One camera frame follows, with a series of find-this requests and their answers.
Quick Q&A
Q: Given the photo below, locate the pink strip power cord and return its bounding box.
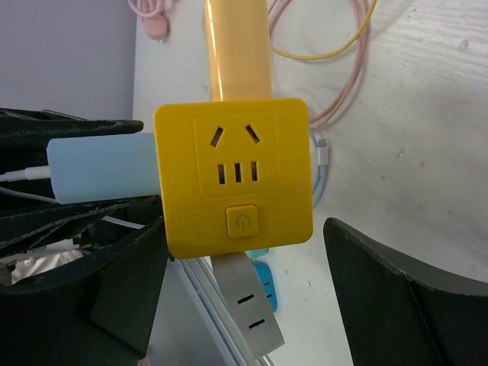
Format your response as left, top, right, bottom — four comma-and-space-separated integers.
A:
127, 0, 171, 41

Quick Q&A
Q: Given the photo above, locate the blue thin charging cable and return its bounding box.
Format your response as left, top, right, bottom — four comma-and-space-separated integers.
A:
310, 131, 331, 209

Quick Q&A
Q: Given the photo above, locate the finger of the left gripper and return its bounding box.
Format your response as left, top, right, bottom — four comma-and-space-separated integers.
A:
1, 108, 143, 147
1, 196, 159, 250

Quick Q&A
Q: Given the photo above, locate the yellow cube socket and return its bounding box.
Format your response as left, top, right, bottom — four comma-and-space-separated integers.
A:
153, 98, 313, 258

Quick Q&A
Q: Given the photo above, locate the orange yellow charger plug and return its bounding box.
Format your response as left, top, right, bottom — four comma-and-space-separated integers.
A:
203, 0, 273, 101

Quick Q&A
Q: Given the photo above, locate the blue plug adapter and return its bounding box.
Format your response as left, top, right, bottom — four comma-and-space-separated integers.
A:
253, 262, 278, 313

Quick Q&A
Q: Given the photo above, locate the pink charging cable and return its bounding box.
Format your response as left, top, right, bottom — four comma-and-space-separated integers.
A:
266, 0, 371, 131

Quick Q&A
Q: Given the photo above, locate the yellow charging cable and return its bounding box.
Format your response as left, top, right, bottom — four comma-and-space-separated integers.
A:
269, 0, 378, 61

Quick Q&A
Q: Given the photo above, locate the light blue charger plug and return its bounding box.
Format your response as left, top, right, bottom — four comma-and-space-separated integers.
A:
47, 133, 160, 204

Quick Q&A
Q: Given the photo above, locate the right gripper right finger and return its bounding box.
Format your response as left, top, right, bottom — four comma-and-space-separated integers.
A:
323, 218, 487, 365

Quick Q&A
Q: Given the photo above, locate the teal plug adapter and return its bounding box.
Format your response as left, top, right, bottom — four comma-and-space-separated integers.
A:
246, 249, 268, 259

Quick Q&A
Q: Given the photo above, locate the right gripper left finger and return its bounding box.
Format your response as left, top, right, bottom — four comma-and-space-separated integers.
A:
1, 218, 168, 365

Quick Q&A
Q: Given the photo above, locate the white plug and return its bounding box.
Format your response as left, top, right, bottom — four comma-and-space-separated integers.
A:
210, 252, 284, 358

